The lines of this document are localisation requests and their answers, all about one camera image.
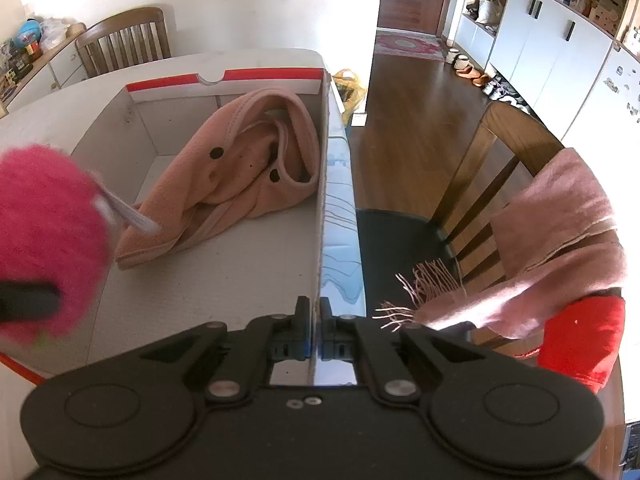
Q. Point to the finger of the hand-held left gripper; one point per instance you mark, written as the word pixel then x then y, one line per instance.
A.
pixel 27 301

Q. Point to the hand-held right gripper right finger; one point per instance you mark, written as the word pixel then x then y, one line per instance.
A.
pixel 327 347

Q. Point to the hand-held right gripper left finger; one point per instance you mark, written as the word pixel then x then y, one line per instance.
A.
pixel 300 346

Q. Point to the magenta fuzzy hat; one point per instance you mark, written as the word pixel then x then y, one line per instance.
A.
pixel 45 220

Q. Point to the red and white cardboard box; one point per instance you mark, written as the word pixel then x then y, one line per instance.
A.
pixel 225 280

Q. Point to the white sideboard with wooden top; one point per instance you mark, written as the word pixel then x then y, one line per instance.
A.
pixel 60 65

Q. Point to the yellow plastic bag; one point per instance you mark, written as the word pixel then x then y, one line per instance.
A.
pixel 350 92

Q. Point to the red cloth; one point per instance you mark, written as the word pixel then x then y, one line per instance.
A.
pixel 585 345

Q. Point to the blue globe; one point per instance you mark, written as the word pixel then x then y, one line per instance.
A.
pixel 27 34

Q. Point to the pink fringed scarf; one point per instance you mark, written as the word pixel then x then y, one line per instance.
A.
pixel 565 220

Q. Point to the white plastic bag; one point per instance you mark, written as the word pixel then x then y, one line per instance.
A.
pixel 52 32

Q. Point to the wooden chair with black seat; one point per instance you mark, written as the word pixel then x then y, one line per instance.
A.
pixel 505 125

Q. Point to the wooden slat-back chair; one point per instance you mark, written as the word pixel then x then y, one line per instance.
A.
pixel 125 18

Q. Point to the row of shoes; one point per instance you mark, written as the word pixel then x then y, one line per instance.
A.
pixel 472 72

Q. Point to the red patterned rug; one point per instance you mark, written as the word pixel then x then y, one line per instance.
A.
pixel 407 45

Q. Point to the white cabinet with stickers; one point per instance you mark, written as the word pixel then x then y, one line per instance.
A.
pixel 610 105

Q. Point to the beige tote bag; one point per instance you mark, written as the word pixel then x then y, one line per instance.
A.
pixel 489 10

